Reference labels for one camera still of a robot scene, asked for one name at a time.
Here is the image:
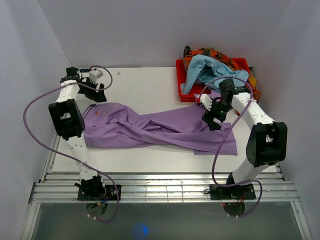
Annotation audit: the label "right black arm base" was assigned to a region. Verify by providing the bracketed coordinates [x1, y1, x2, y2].
[204, 184, 256, 200]

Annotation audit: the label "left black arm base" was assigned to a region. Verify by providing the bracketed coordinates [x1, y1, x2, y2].
[76, 184, 117, 201]

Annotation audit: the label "purple trousers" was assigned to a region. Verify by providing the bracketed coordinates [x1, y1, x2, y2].
[83, 102, 238, 155]

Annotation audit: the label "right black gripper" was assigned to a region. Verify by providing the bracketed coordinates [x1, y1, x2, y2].
[201, 97, 234, 132]

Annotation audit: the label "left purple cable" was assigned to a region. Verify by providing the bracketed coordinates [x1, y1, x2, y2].
[22, 65, 120, 223]

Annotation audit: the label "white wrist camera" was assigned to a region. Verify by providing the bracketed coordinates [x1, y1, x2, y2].
[88, 68, 104, 84]
[195, 94, 213, 111]

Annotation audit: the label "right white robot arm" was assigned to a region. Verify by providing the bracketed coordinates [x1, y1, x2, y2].
[196, 76, 288, 199]

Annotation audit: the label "aluminium rail frame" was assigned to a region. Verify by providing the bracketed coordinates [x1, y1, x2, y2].
[21, 69, 313, 240]

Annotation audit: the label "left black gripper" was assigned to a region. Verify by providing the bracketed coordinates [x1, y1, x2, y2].
[77, 77, 106, 103]

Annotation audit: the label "black label sticker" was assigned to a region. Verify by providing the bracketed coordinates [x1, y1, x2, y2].
[79, 68, 97, 74]

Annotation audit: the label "light blue trousers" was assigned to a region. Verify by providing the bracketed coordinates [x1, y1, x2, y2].
[180, 55, 249, 95]

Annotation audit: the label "red plastic bin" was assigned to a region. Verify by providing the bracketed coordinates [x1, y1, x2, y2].
[175, 58, 251, 103]

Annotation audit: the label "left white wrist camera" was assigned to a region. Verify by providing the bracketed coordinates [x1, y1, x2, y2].
[88, 68, 104, 84]

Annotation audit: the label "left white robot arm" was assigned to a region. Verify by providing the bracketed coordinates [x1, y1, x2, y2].
[48, 67, 107, 200]

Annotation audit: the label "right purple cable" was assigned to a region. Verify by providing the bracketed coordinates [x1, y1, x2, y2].
[197, 76, 263, 219]

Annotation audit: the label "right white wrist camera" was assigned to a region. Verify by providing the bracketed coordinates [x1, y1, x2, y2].
[195, 94, 213, 111]

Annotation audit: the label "purple cable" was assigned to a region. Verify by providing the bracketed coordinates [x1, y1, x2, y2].
[197, 76, 263, 219]
[22, 65, 120, 223]

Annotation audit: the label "orange camouflage trousers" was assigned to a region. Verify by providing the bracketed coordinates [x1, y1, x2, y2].
[182, 45, 261, 101]

